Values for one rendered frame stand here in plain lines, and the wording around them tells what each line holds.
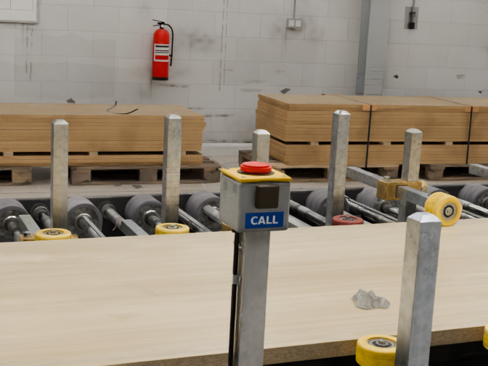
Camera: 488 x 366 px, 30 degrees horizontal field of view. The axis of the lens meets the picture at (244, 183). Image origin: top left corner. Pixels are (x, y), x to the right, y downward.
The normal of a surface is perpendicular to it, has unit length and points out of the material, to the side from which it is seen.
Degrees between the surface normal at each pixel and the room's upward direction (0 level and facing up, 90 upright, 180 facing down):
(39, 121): 90
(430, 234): 90
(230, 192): 90
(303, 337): 0
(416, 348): 90
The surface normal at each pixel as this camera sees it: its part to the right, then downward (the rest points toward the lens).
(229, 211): -0.93, 0.03
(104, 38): 0.30, 0.20
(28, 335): 0.05, -0.98
